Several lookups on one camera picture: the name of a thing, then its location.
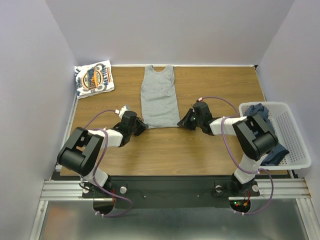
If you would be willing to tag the aluminium frame rail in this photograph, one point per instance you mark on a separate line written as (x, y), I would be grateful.
(174, 208)

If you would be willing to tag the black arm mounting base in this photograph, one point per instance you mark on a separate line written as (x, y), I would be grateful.
(160, 192)

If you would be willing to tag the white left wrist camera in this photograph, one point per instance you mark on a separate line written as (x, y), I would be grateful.
(120, 112)

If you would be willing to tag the white printed tank top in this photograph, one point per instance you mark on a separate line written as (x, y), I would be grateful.
(93, 79)

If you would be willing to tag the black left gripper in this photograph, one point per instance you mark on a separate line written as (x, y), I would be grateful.
(142, 127)

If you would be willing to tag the grey tank top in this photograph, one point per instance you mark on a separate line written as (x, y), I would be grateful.
(159, 105)

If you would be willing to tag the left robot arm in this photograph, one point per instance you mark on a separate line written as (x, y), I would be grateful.
(84, 149)

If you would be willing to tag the white plastic laundry basket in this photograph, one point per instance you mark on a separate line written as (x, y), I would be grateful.
(289, 136)

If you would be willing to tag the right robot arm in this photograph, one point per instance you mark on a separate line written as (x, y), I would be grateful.
(256, 138)

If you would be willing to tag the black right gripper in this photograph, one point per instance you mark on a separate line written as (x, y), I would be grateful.
(187, 120)

